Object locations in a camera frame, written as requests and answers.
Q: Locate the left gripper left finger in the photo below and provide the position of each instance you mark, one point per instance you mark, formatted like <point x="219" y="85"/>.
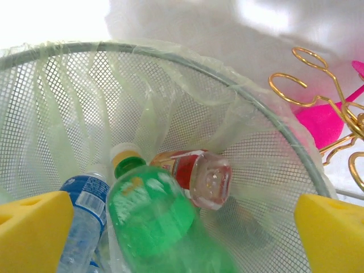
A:
<point x="31" y="233"/>

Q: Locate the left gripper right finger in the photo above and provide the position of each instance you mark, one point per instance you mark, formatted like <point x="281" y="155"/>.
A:
<point x="332" y="236"/>

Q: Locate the blue label bottle white cap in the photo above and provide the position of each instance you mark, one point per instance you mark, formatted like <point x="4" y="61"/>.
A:
<point x="85" y="193"/>

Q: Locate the green bottle yellow cap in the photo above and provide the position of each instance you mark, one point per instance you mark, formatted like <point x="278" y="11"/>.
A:
<point x="159" y="216"/>

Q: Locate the red yellow snack packet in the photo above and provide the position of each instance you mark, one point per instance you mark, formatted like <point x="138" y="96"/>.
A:
<point x="207" y="182"/>

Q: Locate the green-lined trash bin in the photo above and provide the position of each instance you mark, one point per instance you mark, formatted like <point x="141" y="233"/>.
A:
<point x="148" y="119"/>

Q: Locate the mesh waste bin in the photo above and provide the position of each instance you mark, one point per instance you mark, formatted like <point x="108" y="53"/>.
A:
<point x="199" y="122"/>

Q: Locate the pink wine glass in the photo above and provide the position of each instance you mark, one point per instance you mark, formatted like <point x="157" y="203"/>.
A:
<point x="321" y="122"/>

